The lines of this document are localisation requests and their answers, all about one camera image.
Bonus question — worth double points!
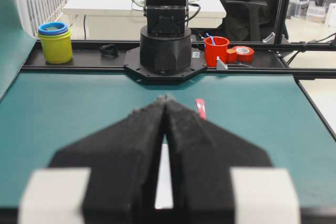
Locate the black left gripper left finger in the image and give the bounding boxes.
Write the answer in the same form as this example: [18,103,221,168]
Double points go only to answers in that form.
[18,98,166,224]

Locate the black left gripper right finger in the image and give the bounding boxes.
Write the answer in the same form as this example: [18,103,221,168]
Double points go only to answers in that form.
[164,97,301,224]

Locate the stacked yellow blue cups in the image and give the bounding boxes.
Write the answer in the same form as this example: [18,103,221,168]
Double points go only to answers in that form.
[38,22,72,64]

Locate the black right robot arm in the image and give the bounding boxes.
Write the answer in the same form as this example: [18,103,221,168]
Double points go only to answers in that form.
[127,0,301,223]

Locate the black office chair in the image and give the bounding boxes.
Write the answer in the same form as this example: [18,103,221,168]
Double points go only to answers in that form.
[221,0,289,44]

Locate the white desk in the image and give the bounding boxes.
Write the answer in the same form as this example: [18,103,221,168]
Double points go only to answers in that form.
[63,0,226,40]

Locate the red plastic cup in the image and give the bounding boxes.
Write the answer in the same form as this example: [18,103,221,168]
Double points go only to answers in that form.
[204,36,230,67]

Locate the red spoon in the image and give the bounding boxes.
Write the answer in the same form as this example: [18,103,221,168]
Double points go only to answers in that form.
[195,98,206,120]

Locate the metal corner bracket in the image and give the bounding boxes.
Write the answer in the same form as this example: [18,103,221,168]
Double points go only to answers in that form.
[216,57,228,71]

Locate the blue pen in cup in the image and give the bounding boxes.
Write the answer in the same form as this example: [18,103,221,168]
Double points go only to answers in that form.
[206,33,216,45]

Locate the red tape roll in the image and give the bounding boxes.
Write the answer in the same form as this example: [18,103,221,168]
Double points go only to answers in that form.
[227,46,255,63]

